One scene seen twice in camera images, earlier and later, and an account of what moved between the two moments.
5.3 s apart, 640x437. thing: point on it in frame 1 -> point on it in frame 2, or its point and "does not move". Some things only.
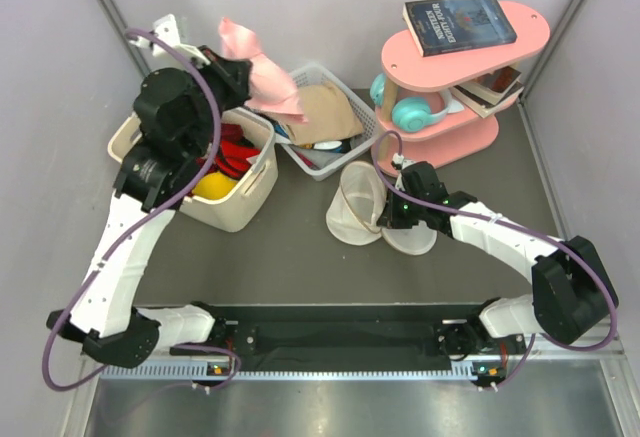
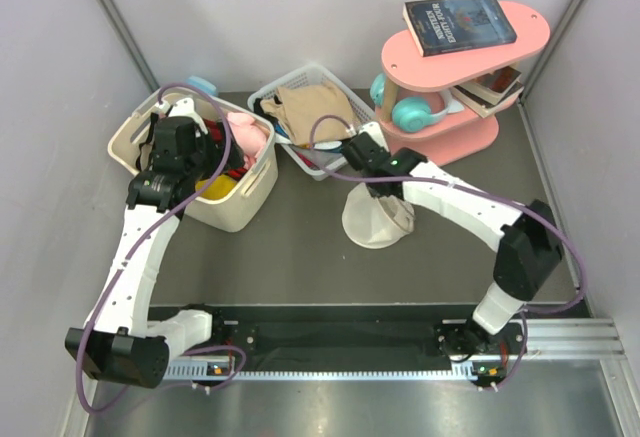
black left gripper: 234,75 -> 219,155
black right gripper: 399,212 -> 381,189
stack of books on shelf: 486,93 does not move
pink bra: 271,90 -> 248,134
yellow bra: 214,186 does not move
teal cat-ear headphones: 413,114 does not move
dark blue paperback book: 445,25 does not move
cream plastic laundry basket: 235,211 does not move
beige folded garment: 328,116 does not move
